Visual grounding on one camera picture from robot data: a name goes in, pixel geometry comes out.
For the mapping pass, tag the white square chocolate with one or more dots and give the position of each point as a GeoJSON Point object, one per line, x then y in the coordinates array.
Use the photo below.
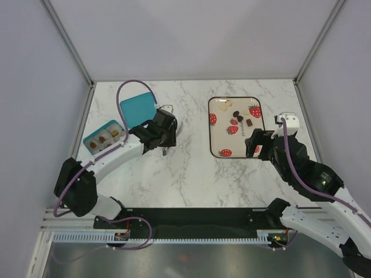
{"type": "Point", "coordinates": [223, 108]}

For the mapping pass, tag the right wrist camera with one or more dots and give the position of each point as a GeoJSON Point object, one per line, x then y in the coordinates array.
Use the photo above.
{"type": "Point", "coordinates": [292, 124]}

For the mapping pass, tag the teal box lid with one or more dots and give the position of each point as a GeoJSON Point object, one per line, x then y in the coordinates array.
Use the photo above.
{"type": "Point", "coordinates": [138, 109]}

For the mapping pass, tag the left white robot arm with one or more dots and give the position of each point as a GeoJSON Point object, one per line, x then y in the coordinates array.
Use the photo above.
{"type": "Point", "coordinates": [76, 186]}

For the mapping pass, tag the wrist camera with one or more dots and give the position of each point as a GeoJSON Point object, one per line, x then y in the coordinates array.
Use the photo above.
{"type": "Point", "coordinates": [169, 108]}
{"type": "Point", "coordinates": [292, 124]}

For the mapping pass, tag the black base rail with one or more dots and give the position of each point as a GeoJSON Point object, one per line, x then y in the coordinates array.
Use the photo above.
{"type": "Point", "coordinates": [205, 223]}

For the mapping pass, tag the brown rectangular chocolate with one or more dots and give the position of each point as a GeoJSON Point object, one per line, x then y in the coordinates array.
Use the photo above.
{"type": "Point", "coordinates": [249, 123]}

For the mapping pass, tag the metal serving tongs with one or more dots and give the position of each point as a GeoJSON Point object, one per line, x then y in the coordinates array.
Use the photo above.
{"type": "Point", "coordinates": [179, 129]}

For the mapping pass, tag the strawberry pattern tray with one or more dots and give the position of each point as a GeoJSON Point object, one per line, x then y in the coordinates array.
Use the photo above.
{"type": "Point", "coordinates": [226, 135]}

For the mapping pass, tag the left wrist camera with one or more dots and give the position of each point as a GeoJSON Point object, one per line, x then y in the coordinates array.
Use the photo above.
{"type": "Point", "coordinates": [169, 108]}

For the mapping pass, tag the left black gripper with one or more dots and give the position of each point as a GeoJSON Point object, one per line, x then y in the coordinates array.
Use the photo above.
{"type": "Point", "coordinates": [172, 141]}

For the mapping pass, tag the teal chocolate box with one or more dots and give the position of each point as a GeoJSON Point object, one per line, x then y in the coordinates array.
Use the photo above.
{"type": "Point", "coordinates": [104, 131]}

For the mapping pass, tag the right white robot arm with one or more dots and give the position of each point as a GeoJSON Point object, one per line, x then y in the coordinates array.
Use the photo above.
{"type": "Point", "coordinates": [321, 185]}

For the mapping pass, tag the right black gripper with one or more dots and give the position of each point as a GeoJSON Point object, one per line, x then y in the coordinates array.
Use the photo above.
{"type": "Point", "coordinates": [259, 137]}

